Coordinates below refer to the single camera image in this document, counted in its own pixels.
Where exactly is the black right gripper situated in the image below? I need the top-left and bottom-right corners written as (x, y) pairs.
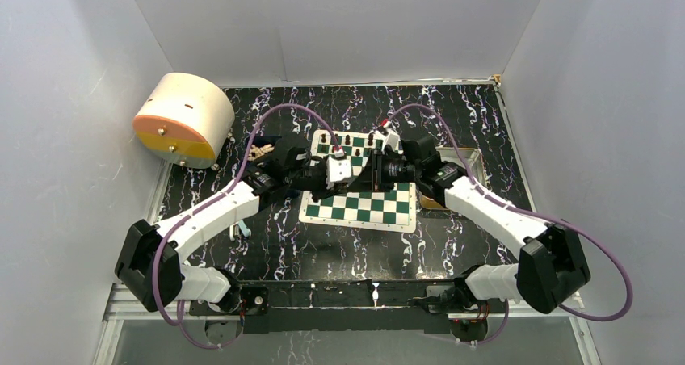
top-left (347, 148), bottom-right (421, 193)

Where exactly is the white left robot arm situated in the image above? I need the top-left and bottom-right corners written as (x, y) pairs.
top-left (114, 150), bottom-right (352, 313)

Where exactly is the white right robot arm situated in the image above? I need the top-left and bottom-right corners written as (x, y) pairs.
top-left (347, 140), bottom-right (590, 313)

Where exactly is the green white chess board mat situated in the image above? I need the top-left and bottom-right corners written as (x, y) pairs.
top-left (299, 129), bottom-right (418, 233)

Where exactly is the blue square tray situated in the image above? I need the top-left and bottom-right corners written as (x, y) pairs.
top-left (246, 136), bottom-right (281, 163)

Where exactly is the cream queen piece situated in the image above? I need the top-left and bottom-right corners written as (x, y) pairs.
top-left (248, 144), bottom-right (274, 161)

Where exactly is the small white blue clip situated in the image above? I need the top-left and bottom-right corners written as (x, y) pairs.
top-left (229, 220), bottom-right (252, 241)

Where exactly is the beige rectangular tin tray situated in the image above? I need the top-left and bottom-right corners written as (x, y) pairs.
top-left (417, 146), bottom-right (488, 211)

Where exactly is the cream orange cylindrical drum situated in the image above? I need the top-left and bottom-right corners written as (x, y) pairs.
top-left (132, 72), bottom-right (235, 169)

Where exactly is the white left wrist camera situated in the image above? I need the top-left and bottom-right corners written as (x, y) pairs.
top-left (326, 157), bottom-right (353, 188)

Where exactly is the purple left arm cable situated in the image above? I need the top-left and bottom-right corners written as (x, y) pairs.
top-left (151, 103), bottom-right (343, 350)

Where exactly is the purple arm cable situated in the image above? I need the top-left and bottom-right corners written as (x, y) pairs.
top-left (151, 103), bottom-right (343, 350)
top-left (382, 103), bottom-right (634, 347)

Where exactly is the black base frame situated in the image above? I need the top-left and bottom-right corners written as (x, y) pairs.
top-left (189, 279), bottom-right (505, 340)

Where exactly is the aluminium rail frame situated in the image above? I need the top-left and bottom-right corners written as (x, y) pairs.
top-left (104, 284), bottom-right (194, 321)

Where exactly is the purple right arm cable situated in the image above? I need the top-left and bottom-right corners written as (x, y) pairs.
top-left (382, 103), bottom-right (634, 347)

